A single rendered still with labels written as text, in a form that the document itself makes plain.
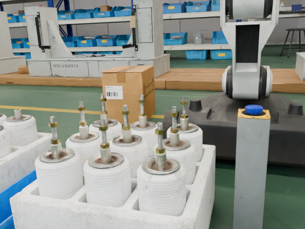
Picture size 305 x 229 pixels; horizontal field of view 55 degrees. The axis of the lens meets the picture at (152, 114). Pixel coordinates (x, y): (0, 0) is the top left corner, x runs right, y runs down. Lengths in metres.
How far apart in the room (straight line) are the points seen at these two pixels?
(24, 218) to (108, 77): 1.10
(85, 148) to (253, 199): 0.42
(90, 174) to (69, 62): 2.61
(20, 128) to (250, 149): 0.68
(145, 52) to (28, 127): 1.97
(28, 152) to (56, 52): 2.55
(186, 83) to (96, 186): 2.08
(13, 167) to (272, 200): 0.77
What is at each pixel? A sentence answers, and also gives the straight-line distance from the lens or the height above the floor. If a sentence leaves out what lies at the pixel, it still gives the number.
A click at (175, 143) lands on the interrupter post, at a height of 0.26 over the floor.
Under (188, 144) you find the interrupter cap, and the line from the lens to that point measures 0.69.
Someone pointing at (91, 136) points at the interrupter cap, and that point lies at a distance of 0.77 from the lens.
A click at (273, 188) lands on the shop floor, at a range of 1.06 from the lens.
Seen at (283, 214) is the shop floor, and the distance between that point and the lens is 0.94.
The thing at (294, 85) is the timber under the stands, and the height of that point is 0.06.
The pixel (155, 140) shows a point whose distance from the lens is 0.81.
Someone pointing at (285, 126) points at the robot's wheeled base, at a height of 0.19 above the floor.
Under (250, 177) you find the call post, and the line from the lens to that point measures 0.75.
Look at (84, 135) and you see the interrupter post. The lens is 0.76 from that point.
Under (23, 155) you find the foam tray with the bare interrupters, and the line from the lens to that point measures 0.96.
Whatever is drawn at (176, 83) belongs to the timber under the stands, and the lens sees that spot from 2.63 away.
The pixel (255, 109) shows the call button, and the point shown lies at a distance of 0.70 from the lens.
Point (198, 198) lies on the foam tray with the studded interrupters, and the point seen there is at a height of 0.18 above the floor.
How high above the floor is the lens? 0.51
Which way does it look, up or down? 16 degrees down
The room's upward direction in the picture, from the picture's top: 2 degrees counter-clockwise
